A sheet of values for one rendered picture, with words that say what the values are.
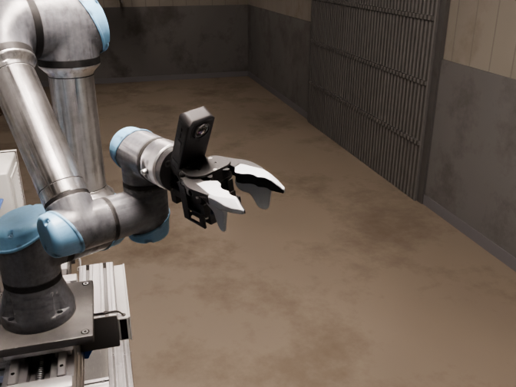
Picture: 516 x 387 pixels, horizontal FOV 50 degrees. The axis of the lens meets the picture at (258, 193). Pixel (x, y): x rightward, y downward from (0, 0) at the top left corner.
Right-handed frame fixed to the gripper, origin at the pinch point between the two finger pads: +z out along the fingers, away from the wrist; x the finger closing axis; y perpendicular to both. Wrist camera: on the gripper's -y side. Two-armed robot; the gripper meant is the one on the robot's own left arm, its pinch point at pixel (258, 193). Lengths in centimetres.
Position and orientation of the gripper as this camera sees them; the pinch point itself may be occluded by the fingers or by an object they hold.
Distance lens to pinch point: 72.8
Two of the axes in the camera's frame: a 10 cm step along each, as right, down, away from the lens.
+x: -7.4, 3.8, -5.5
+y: 1.0, 8.8, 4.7
